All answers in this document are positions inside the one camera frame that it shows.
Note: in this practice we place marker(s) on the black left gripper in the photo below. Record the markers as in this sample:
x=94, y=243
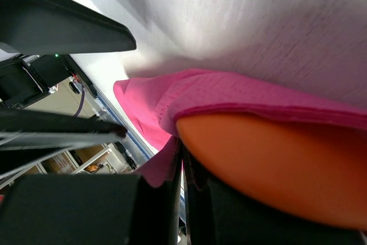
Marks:
x=41, y=28

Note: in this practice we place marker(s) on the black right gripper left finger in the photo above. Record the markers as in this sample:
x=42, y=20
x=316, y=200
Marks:
x=134, y=208

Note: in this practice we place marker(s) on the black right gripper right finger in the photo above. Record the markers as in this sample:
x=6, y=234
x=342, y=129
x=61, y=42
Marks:
x=218, y=214

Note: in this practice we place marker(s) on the orange plastic spoon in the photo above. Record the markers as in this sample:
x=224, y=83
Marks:
x=316, y=172

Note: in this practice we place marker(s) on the pink paper napkin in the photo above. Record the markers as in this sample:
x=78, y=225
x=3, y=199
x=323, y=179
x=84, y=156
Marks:
x=153, y=105

